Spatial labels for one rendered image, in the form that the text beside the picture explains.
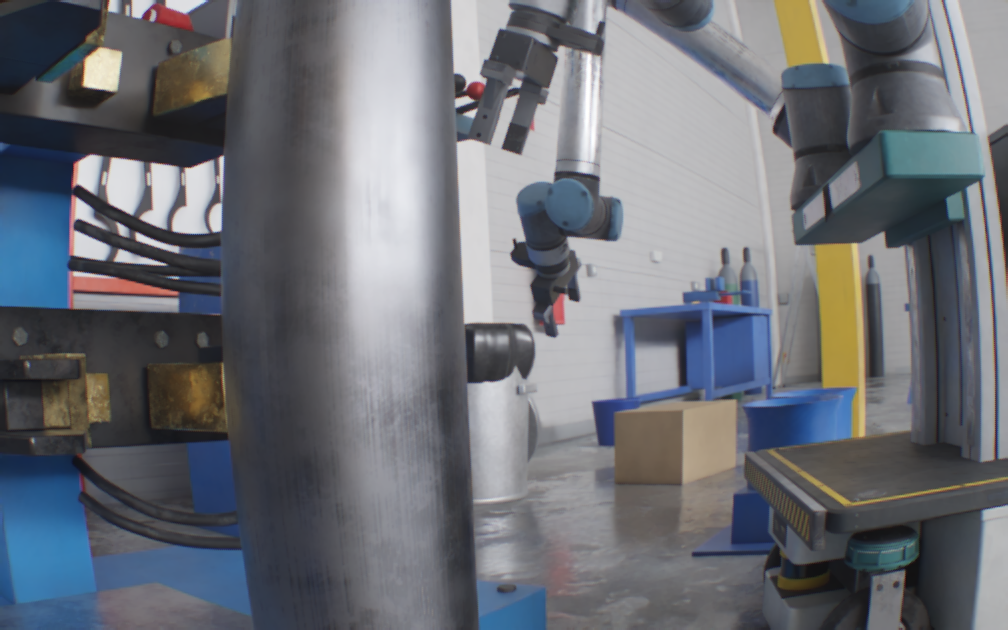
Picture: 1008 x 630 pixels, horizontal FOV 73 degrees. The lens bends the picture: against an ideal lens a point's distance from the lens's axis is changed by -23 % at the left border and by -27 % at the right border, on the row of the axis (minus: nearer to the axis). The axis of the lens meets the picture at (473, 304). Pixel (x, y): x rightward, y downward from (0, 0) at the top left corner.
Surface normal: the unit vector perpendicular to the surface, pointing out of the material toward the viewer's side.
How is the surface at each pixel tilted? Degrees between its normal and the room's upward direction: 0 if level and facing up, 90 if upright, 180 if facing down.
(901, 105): 70
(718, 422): 90
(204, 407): 90
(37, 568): 90
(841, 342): 90
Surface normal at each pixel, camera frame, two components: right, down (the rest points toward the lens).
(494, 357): 0.17, 0.09
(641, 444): -0.73, -0.01
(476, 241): 0.82, -0.07
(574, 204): -0.42, 0.04
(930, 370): -0.18, -0.06
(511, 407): 0.66, -0.03
